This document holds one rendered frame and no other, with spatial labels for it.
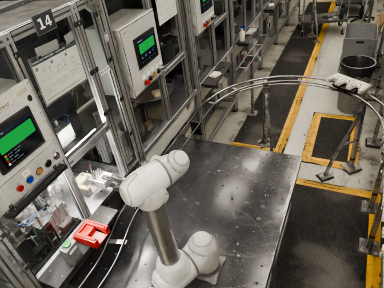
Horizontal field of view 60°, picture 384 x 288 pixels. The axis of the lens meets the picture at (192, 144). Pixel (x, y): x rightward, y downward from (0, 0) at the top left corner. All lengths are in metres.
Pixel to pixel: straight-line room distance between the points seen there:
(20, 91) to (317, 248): 2.38
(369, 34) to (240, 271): 4.24
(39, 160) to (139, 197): 0.60
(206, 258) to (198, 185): 0.79
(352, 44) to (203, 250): 3.77
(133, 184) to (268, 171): 1.41
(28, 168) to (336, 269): 2.24
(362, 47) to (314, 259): 3.00
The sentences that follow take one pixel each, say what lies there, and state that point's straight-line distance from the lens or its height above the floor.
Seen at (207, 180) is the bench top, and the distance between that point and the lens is 2.50.
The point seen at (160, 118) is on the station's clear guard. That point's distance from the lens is 2.68.
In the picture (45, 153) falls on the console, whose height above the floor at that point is 1.47.
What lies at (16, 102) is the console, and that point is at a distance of 1.63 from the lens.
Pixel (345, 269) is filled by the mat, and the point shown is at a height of 0.01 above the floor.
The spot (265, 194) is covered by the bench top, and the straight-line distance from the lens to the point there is 2.38.
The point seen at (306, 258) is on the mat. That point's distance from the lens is 2.90.
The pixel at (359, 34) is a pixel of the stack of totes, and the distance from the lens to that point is 5.52.
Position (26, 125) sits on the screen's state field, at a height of 1.67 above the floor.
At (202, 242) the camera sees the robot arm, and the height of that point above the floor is 0.95.
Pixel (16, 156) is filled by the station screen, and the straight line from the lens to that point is 1.64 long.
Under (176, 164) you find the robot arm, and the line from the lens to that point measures 1.37.
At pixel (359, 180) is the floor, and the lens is 3.60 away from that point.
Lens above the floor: 2.39
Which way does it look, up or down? 37 degrees down
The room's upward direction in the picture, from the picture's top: 9 degrees counter-clockwise
